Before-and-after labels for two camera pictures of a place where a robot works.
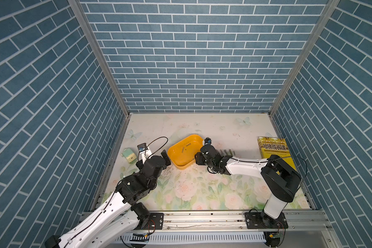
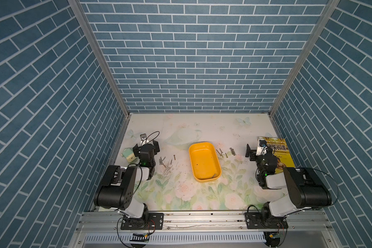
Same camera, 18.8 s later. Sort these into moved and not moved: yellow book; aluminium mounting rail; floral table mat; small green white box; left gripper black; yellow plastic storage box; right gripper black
Moved: left gripper black; yellow plastic storage box; right gripper black
Not moved: floral table mat; small green white box; aluminium mounting rail; yellow book
